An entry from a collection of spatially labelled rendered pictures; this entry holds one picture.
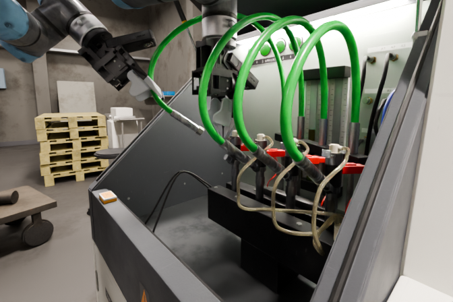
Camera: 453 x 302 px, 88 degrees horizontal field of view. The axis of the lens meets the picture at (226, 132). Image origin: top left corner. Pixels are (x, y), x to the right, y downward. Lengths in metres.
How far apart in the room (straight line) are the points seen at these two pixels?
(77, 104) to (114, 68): 7.34
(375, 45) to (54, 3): 0.76
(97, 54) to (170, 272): 0.49
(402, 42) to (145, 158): 0.75
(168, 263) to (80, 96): 7.68
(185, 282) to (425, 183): 0.34
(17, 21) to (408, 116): 0.63
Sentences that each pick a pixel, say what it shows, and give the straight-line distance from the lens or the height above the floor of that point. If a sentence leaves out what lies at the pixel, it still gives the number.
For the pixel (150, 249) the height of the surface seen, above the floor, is 0.95.
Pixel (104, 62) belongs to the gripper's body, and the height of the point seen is 1.29.
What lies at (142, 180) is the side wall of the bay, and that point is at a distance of 0.81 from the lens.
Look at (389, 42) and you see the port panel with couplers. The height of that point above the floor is 1.33.
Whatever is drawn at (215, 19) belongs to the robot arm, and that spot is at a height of 1.36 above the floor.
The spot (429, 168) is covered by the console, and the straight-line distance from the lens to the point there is 0.40.
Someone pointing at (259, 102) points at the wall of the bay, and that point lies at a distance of 0.88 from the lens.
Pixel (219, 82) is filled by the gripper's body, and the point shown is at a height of 1.24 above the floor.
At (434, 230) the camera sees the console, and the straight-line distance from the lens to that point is 0.40.
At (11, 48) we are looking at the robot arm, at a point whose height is 1.31.
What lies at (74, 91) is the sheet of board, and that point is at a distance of 8.04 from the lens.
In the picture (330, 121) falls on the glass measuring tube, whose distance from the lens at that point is 0.73.
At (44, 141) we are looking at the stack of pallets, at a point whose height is 0.64.
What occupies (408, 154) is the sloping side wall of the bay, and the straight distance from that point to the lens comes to 0.35.
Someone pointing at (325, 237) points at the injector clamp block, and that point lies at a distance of 0.45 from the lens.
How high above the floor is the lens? 1.20
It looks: 8 degrees down
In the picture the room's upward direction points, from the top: straight up
